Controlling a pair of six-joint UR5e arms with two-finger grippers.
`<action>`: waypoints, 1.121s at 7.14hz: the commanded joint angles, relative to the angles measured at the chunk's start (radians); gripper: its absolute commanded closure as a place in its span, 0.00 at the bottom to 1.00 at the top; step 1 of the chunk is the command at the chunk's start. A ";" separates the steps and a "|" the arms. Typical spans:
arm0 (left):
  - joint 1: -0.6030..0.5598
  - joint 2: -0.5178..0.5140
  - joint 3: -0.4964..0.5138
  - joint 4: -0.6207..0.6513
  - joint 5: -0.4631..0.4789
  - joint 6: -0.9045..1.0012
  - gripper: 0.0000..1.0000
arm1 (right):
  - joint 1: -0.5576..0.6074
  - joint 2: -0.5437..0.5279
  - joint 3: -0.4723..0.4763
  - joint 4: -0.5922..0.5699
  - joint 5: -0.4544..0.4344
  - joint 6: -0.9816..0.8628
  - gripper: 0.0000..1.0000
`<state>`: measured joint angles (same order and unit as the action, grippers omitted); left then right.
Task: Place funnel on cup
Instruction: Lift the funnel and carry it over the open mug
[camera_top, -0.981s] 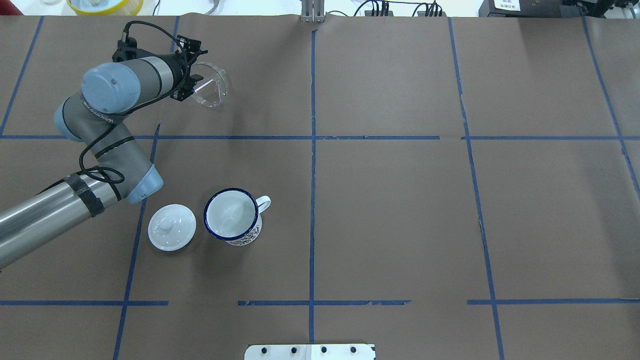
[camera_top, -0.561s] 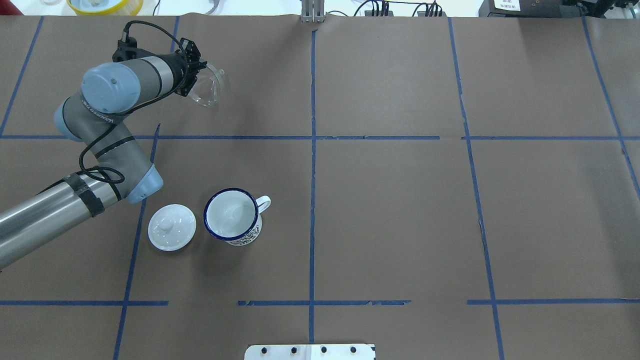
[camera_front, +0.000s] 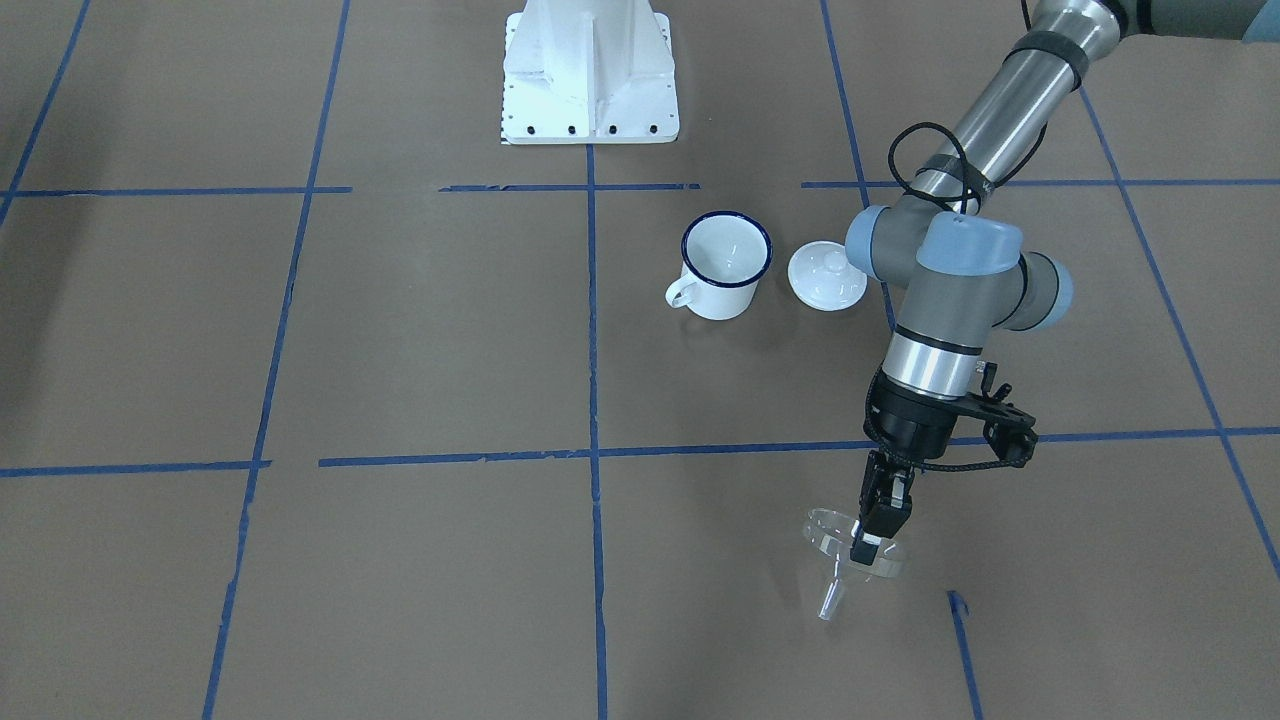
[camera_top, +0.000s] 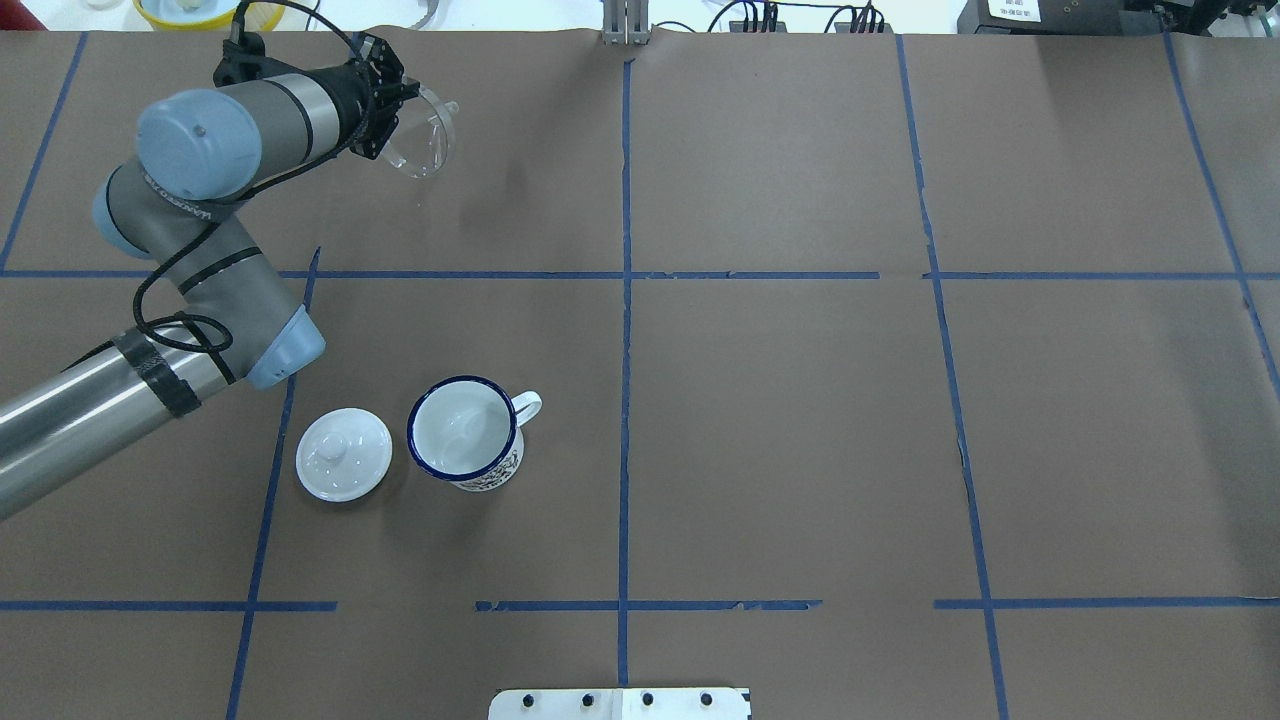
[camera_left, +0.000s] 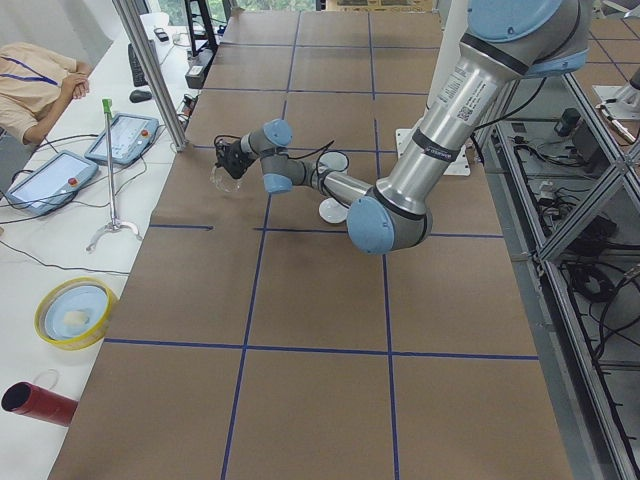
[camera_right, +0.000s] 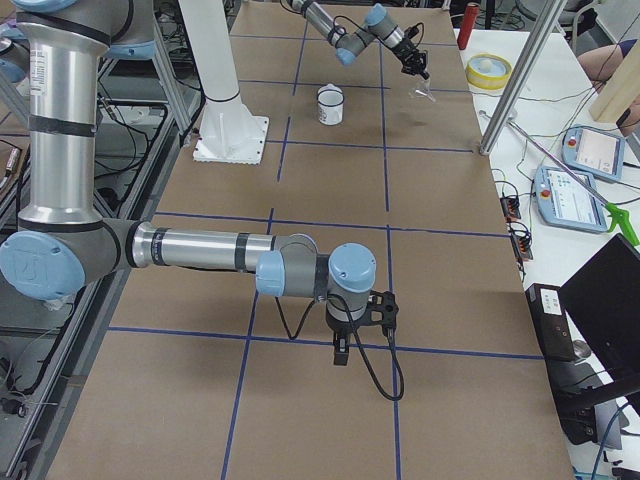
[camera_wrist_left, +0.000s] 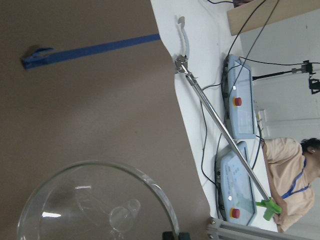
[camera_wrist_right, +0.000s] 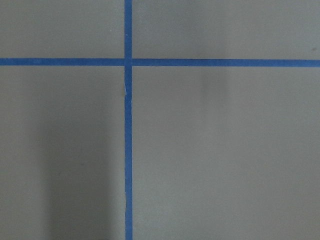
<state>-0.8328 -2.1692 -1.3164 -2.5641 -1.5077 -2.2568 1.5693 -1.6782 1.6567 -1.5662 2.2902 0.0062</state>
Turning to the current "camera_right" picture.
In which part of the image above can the reacher grabber tool green handle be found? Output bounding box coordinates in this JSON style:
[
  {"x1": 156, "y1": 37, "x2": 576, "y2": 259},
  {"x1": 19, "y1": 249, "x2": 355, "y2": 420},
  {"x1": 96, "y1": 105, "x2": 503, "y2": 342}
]
[{"x1": 506, "y1": 116, "x2": 639, "y2": 247}]

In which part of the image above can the yellow bowl with blue plate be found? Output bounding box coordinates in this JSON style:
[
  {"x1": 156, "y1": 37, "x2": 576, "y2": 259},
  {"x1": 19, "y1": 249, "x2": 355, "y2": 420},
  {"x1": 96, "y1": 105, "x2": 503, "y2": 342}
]
[{"x1": 465, "y1": 53, "x2": 513, "y2": 91}]

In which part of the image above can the red cylinder tube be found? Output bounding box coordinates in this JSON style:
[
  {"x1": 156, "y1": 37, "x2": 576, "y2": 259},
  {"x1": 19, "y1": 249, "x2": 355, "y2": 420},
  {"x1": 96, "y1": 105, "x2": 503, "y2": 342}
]
[{"x1": 457, "y1": 2, "x2": 480, "y2": 50}]

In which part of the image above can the black box device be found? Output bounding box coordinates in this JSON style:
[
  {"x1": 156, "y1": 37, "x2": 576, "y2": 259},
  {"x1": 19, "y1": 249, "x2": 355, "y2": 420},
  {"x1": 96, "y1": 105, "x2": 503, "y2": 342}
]
[{"x1": 526, "y1": 283, "x2": 575, "y2": 362}]

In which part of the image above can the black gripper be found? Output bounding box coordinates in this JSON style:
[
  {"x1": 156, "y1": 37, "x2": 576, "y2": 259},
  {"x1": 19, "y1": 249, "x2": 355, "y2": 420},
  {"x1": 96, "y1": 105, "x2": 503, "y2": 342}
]
[
  {"x1": 397, "y1": 42, "x2": 430, "y2": 82},
  {"x1": 329, "y1": 290, "x2": 399, "y2": 366}
]

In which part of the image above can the teach pendant near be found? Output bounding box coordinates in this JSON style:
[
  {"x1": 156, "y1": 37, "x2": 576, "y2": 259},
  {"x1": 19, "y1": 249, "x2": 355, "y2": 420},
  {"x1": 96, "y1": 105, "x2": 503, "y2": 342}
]
[{"x1": 534, "y1": 166, "x2": 608, "y2": 233}]

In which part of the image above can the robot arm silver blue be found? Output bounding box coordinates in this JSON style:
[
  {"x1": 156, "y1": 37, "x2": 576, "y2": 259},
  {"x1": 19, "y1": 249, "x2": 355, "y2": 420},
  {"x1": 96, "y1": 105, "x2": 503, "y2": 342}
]
[
  {"x1": 282, "y1": 1, "x2": 430, "y2": 83},
  {"x1": 1, "y1": 1, "x2": 398, "y2": 365}
]

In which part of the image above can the teach pendant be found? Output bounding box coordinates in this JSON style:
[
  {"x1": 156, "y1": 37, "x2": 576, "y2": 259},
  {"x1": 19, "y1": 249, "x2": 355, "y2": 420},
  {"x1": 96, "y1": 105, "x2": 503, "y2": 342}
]
[
  {"x1": 562, "y1": 125, "x2": 625, "y2": 182},
  {"x1": 534, "y1": 166, "x2": 608, "y2": 233}
]

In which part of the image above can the clear plastic funnel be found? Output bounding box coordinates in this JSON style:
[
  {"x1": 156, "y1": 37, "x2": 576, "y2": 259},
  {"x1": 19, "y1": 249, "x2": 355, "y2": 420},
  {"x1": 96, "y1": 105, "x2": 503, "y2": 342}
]
[{"x1": 409, "y1": 80, "x2": 436, "y2": 103}]

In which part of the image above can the aluminium frame post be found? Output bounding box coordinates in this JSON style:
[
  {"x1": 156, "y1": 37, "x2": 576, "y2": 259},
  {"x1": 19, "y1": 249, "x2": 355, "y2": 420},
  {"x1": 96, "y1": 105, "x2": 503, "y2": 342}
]
[{"x1": 479, "y1": 0, "x2": 566, "y2": 156}]

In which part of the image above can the black laptop monitor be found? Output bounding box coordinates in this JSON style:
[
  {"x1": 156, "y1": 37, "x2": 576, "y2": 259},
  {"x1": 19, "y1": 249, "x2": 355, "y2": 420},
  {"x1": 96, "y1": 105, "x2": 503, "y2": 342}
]
[{"x1": 559, "y1": 234, "x2": 639, "y2": 379}]

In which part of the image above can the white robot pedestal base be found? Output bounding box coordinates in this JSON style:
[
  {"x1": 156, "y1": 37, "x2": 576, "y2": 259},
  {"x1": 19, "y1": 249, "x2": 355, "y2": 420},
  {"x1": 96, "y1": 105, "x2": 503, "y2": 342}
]
[{"x1": 179, "y1": 0, "x2": 269, "y2": 165}]

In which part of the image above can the teach pendant far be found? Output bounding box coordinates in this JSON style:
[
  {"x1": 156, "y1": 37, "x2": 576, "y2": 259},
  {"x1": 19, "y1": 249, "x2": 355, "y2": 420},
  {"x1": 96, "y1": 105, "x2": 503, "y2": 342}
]
[{"x1": 562, "y1": 125, "x2": 625, "y2": 182}]

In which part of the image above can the white enamel mug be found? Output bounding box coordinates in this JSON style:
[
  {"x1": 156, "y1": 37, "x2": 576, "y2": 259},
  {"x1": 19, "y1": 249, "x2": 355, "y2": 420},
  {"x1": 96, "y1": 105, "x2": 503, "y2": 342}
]
[{"x1": 316, "y1": 83, "x2": 345, "y2": 126}]

